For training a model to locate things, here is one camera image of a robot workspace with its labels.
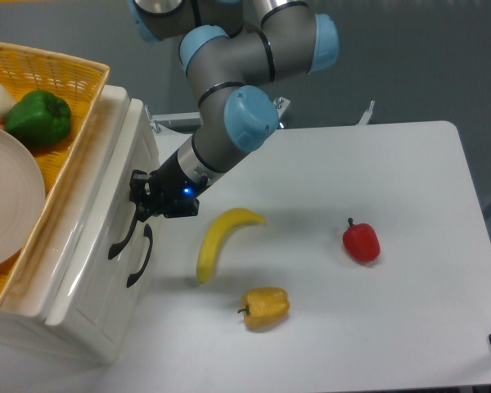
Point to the metal table bracket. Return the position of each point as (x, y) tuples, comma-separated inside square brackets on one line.
[(367, 114)]

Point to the red bell pepper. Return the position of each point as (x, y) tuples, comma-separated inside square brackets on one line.
[(361, 242)]

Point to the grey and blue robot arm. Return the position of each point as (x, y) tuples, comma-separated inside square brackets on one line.
[(226, 63)]

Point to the green bell pepper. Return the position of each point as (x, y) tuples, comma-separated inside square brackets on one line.
[(39, 119)]

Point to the yellow bell pepper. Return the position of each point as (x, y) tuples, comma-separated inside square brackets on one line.
[(264, 306)]

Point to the yellow woven basket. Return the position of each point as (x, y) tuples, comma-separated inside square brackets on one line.
[(57, 94)]

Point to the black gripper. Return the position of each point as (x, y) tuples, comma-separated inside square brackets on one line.
[(165, 191)]

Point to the beige round plate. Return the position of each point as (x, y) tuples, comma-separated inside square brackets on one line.
[(22, 195)]

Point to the yellow banana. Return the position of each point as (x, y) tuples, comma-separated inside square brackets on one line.
[(215, 236)]

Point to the white drawer cabinet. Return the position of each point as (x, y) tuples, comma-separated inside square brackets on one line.
[(24, 311)]

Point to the black drawer handle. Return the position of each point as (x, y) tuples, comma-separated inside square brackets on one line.
[(134, 277), (116, 248)]

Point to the white top drawer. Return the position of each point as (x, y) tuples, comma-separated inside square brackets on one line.
[(86, 284)]

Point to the black top drawer handle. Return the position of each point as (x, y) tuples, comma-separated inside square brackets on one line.
[(116, 248)]

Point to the black lower drawer handle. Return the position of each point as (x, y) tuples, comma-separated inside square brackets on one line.
[(134, 277)]

